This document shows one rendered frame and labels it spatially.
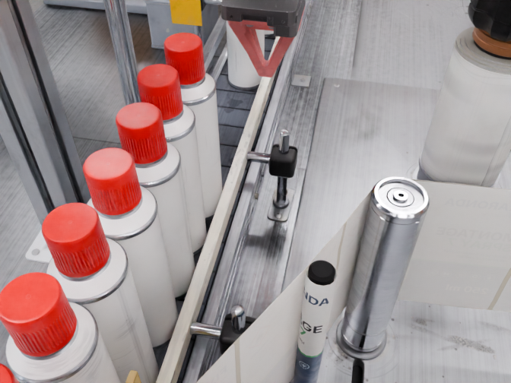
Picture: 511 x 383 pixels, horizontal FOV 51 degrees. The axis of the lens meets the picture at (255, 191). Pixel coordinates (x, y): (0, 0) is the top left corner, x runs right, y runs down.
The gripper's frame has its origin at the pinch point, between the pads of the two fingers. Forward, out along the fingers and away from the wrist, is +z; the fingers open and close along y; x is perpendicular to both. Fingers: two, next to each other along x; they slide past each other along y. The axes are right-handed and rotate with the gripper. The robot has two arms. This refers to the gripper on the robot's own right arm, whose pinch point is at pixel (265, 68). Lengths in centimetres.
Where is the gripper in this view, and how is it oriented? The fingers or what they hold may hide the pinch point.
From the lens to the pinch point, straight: 56.1
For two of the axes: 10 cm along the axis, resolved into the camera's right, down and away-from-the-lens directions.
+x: -9.8, -1.4, 1.3
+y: 1.9, -7.1, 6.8
